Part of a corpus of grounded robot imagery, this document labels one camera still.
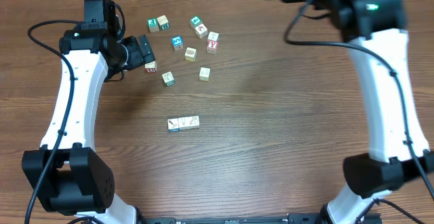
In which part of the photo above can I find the plain wooden block yellow edge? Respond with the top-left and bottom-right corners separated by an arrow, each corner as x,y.
208,31 -> 220,42

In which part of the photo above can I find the wooden block blue side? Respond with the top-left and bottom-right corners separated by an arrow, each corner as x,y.
167,118 -> 180,132

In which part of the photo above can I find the wooden letter A block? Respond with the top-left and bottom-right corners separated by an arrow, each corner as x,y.
178,117 -> 191,130

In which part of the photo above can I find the wooden block with drawing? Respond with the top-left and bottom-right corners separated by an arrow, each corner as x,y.
189,115 -> 200,129

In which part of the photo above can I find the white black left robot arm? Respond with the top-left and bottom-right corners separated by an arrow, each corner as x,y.
22,0 -> 156,223

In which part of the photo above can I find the wooden block red side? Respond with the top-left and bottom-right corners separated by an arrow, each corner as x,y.
144,60 -> 157,73

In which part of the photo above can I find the green letter block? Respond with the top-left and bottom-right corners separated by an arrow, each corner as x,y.
147,18 -> 159,33

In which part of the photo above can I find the wooden block dark green side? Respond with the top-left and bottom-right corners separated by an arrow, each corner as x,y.
157,15 -> 170,31

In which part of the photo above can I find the blue number five block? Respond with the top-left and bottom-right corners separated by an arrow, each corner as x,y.
171,35 -> 184,50

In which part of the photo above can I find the wooden block yellow pattern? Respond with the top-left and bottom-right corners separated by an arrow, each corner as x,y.
184,48 -> 197,62

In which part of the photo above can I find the green number four block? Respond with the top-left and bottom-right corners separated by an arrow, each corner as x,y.
190,16 -> 203,29

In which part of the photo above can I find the wooden block beside four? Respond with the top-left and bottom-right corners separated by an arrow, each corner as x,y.
195,24 -> 208,39

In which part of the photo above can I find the wooden block lower yellow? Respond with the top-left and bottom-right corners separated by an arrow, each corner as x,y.
199,67 -> 211,81

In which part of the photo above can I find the red letter Y block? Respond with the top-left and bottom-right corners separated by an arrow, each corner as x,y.
207,40 -> 219,54

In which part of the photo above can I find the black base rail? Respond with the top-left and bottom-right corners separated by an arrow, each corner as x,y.
140,213 -> 318,224

